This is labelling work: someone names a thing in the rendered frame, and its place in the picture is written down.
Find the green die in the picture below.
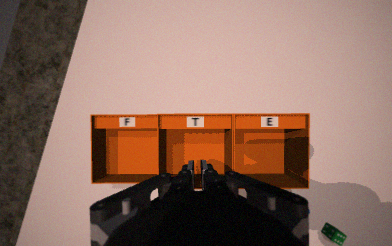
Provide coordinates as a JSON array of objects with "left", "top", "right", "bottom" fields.
[{"left": 321, "top": 223, "right": 347, "bottom": 246}]

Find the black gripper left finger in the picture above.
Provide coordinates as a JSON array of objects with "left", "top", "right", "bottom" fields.
[{"left": 89, "top": 160, "right": 194, "bottom": 246}]

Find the orange rack of three bins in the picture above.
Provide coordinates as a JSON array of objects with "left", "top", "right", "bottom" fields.
[{"left": 90, "top": 113, "right": 310, "bottom": 189}]

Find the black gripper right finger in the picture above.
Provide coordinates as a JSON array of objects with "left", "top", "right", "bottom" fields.
[{"left": 200, "top": 160, "right": 309, "bottom": 246}]

